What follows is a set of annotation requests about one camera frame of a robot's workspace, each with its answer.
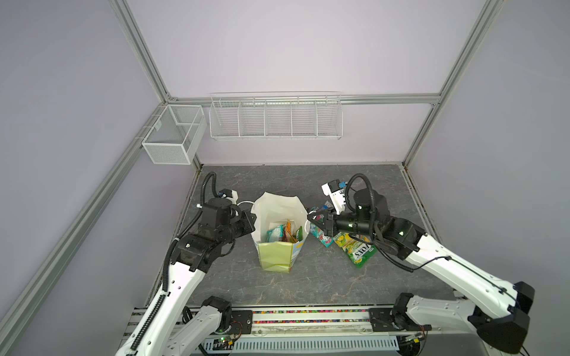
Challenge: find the orange Fox's candy bag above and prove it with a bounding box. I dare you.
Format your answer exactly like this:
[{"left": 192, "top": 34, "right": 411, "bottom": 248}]
[{"left": 284, "top": 220, "right": 298, "bottom": 243}]

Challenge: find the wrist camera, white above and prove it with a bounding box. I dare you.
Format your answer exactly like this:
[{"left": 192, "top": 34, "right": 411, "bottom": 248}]
[
  {"left": 322, "top": 179, "right": 347, "bottom": 215},
  {"left": 218, "top": 188, "right": 238, "bottom": 204}
]

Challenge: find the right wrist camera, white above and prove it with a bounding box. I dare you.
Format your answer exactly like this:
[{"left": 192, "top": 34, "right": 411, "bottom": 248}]
[{"left": 322, "top": 179, "right": 347, "bottom": 215}]

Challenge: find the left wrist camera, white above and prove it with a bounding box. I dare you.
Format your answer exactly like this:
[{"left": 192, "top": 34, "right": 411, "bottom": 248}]
[{"left": 218, "top": 188, "right": 238, "bottom": 204}]

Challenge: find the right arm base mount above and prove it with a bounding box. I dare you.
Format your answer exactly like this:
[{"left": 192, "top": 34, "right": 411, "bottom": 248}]
[{"left": 368, "top": 308, "right": 432, "bottom": 332}]

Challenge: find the paper bag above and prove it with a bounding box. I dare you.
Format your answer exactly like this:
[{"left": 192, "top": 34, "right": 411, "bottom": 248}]
[{"left": 251, "top": 192, "right": 310, "bottom": 273}]

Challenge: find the white vented cable duct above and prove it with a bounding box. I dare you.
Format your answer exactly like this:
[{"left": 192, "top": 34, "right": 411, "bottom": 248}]
[{"left": 199, "top": 335, "right": 400, "bottom": 355}]

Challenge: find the white mesh basket, small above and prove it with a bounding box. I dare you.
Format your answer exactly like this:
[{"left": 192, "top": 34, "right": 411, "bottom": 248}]
[{"left": 142, "top": 105, "right": 207, "bottom": 166}]

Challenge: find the blue snack packet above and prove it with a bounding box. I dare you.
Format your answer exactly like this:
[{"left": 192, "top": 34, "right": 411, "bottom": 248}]
[{"left": 310, "top": 200, "right": 334, "bottom": 213}]

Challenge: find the teal Fox's mint bag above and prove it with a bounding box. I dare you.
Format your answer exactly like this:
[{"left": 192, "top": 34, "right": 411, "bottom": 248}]
[{"left": 310, "top": 224, "right": 334, "bottom": 248}]

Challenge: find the white wire basket, long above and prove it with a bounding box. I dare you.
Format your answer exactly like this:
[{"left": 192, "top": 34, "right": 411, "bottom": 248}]
[{"left": 209, "top": 91, "right": 344, "bottom": 140}]

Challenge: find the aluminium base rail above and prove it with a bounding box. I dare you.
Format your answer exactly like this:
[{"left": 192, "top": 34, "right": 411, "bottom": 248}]
[{"left": 117, "top": 303, "right": 477, "bottom": 341}]

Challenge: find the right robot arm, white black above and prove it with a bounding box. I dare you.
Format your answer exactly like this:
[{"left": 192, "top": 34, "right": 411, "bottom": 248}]
[{"left": 307, "top": 173, "right": 535, "bottom": 355}]

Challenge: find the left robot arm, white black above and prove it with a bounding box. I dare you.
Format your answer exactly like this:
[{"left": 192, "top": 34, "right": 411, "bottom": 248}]
[{"left": 117, "top": 172, "right": 255, "bottom": 355}]

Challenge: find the yellow green Fox's bag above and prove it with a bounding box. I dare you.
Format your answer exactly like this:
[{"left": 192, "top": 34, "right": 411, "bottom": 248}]
[{"left": 333, "top": 233, "right": 377, "bottom": 268}]

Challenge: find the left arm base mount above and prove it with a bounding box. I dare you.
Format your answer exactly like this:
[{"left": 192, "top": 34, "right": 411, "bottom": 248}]
[{"left": 213, "top": 309, "right": 253, "bottom": 335}]

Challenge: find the green snack bag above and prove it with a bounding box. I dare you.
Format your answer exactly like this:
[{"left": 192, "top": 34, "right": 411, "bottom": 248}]
[{"left": 292, "top": 226, "right": 304, "bottom": 243}]

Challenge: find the teal white candy bag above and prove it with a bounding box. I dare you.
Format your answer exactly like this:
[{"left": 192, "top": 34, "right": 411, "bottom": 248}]
[{"left": 266, "top": 225, "right": 286, "bottom": 243}]

